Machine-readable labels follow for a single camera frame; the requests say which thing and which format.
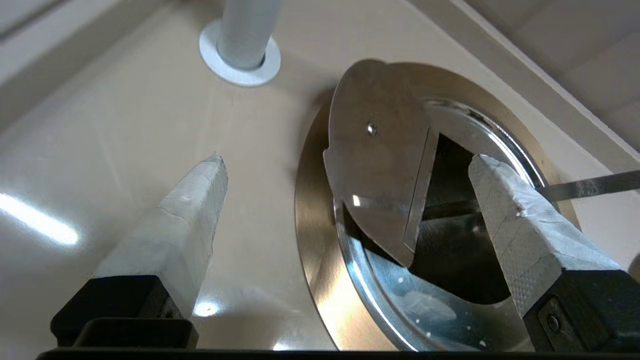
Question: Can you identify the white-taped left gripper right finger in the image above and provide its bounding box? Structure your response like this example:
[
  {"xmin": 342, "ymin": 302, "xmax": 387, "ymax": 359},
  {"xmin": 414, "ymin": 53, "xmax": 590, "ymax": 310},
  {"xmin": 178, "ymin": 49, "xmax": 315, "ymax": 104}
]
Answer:
[{"xmin": 468, "ymin": 153, "xmax": 640, "ymax": 353}]

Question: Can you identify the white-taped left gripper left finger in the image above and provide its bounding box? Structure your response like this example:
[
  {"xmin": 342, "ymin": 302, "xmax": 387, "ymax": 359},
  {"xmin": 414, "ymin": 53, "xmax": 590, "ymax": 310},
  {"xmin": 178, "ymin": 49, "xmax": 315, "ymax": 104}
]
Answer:
[{"xmin": 50, "ymin": 155, "xmax": 229, "ymax": 350}]

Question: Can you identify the steel ladle hooked handle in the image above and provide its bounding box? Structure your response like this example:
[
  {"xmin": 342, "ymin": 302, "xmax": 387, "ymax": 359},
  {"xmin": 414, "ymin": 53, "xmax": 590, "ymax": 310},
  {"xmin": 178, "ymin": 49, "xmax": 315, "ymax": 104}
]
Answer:
[{"xmin": 422, "ymin": 170, "xmax": 640, "ymax": 221}]

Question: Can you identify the hinged steel lid black knob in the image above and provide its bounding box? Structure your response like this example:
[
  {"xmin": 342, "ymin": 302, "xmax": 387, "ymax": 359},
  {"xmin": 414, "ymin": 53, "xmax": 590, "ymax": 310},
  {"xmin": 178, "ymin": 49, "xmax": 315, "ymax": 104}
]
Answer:
[{"xmin": 322, "ymin": 59, "xmax": 551, "ymax": 353}]

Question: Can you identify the sunken steel pot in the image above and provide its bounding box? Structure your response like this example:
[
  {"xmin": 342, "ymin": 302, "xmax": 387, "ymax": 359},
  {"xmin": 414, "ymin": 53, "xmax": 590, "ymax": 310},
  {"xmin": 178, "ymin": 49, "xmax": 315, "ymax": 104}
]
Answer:
[{"xmin": 345, "ymin": 132, "xmax": 516, "ymax": 306}]

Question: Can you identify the white pole with floor flange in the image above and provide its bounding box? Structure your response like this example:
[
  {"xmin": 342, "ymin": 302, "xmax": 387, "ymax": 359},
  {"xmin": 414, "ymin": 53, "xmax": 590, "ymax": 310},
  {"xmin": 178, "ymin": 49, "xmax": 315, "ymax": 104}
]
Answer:
[{"xmin": 199, "ymin": 0, "xmax": 282, "ymax": 87}]

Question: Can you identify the brass counter ring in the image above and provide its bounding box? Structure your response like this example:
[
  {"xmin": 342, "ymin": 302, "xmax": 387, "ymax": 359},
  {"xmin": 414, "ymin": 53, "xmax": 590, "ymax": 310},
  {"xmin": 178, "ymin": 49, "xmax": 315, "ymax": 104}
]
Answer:
[{"xmin": 294, "ymin": 60, "xmax": 583, "ymax": 353}]

